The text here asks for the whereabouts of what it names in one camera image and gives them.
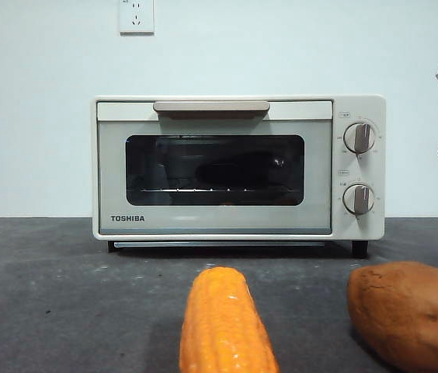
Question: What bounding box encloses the purple eggplant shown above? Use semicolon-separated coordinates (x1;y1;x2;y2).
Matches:
195;151;288;188

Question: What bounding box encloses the oven door with beige handle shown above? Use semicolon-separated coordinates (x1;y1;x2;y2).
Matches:
96;99;334;235

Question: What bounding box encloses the oven temperature knob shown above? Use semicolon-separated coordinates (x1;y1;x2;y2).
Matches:
342;123;377;154

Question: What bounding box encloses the cream Toshiba toaster oven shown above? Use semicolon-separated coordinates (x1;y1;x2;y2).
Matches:
92;95;387;259

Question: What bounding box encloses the oven timer knob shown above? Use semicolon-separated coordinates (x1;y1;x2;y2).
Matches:
342;183;376;216

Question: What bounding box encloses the orange-brown sweet potato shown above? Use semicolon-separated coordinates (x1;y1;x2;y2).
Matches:
346;261;438;373

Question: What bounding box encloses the yellow corn cob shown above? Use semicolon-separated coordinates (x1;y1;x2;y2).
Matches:
179;266;281;373

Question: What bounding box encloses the metal wire oven rack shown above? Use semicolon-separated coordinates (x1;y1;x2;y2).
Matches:
141;187;301;194

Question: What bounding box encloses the white wall socket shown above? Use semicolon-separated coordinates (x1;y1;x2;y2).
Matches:
119;0;155;37

